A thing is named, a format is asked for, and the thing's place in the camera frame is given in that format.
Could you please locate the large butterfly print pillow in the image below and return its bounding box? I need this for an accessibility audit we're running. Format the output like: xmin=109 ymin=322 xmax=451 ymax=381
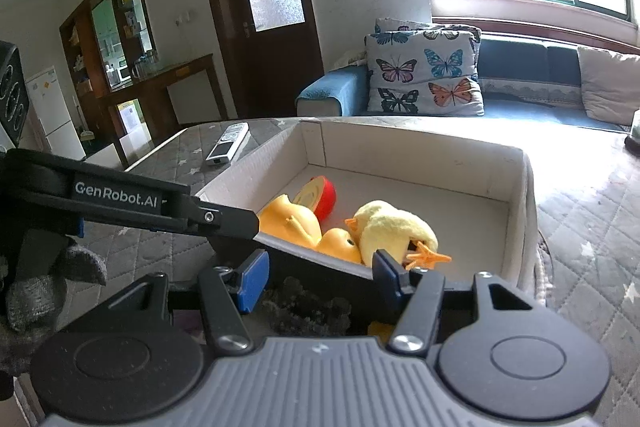
xmin=366 ymin=29 xmax=485 ymax=117

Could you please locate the orange rubber duck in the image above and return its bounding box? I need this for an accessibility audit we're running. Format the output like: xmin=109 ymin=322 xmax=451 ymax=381
xmin=257 ymin=194 xmax=364 ymax=266

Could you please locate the white cardboard box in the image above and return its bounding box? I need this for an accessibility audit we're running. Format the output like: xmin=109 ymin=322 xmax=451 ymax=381
xmin=194 ymin=117 xmax=539 ymax=308

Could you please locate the small butterfly print pillow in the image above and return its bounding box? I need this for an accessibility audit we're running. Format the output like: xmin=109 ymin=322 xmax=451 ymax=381
xmin=374 ymin=17 xmax=482 ymax=44

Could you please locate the blue sofa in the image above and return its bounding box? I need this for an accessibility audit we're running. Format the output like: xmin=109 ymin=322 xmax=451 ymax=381
xmin=295 ymin=31 xmax=640 ymax=134

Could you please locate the red and yellow toy fruit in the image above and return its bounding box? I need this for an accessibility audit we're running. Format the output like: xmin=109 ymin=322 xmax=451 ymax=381
xmin=295 ymin=176 xmax=337 ymax=223

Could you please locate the yellow plush chick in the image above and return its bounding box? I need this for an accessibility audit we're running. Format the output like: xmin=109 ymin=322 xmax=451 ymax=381
xmin=345 ymin=200 xmax=453 ymax=271

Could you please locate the person's left hand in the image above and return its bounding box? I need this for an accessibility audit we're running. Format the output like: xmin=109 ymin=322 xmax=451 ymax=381
xmin=0 ymin=241 xmax=109 ymax=376

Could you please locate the silver remote control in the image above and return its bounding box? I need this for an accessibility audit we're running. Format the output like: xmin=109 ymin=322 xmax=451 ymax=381
xmin=205 ymin=121 xmax=250 ymax=169

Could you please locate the dark wooden cabinet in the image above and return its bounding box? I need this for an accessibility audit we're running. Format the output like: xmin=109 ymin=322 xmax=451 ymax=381
xmin=58 ymin=0 xmax=227 ymax=168

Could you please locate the dark wooden door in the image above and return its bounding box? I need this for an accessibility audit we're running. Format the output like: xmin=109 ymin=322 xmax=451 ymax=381
xmin=193 ymin=0 xmax=326 ymax=120

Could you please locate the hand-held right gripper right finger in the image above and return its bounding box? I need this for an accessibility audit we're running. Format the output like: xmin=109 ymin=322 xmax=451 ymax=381
xmin=372 ymin=249 xmax=546 ymax=356

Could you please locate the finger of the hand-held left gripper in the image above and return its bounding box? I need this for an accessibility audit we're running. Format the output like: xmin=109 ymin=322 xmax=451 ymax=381
xmin=182 ymin=196 xmax=261 ymax=241

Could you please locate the dark grey fuzzy toy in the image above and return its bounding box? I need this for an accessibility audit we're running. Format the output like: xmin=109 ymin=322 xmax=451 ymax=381
xmin=262 ymin=276 xmax=401 ymax=339

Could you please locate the white refrigerator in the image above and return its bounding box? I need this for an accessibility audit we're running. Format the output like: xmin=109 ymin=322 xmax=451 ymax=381
xmin=24 ymin=65 xmax=87 ymax=162

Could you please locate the white cushion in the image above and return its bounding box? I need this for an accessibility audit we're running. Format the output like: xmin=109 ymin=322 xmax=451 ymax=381
xmin=577 ymin=45 xmax=640 ymax=126

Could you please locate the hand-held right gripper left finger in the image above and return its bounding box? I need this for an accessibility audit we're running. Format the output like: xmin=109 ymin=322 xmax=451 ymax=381
xmin=106 ymin=249 xmax=271 ymax=356

